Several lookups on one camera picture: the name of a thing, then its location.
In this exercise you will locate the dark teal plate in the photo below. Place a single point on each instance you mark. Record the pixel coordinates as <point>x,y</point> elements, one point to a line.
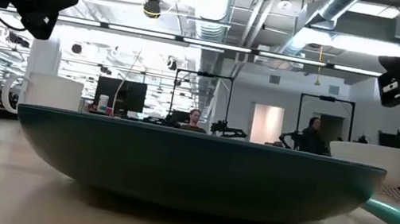
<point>195,167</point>

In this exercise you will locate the bright ceiling light panel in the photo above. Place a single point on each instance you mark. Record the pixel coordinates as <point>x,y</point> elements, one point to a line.
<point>355,44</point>

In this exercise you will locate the white pillar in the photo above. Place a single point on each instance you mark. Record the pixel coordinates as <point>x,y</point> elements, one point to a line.
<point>44,55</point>

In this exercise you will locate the white bowl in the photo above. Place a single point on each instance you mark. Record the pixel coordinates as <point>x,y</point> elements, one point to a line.
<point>377,160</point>

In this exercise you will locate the white mug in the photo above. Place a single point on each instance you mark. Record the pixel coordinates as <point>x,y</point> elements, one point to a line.
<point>54,91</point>

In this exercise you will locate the black rig frame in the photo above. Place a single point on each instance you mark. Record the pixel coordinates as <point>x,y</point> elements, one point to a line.
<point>206,74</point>
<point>327,98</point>

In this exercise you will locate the black computer monitor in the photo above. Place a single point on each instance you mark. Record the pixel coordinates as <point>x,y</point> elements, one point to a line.
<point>126,96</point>

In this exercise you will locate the silver ceiling duct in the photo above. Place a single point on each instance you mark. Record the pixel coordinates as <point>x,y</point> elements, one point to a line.
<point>338,1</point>
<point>213,5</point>

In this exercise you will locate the black ceiling device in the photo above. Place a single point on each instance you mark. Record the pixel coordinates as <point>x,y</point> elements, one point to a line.
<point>152,8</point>

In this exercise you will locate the person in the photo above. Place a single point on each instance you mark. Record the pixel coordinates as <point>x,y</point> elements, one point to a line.
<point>310,137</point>
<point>194,121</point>

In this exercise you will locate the long linear ceiling light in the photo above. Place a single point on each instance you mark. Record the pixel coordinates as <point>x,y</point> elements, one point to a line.
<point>214,44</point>

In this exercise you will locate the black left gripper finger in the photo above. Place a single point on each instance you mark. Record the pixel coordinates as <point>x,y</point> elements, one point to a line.
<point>42,14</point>

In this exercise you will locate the white door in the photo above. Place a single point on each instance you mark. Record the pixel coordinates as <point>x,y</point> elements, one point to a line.
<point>266,124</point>

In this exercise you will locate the white wipes canister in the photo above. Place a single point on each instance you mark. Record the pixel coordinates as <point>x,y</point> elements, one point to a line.
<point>102,102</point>

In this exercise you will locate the black background robot arm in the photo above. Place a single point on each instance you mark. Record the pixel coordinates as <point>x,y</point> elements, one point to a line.
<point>227,130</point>

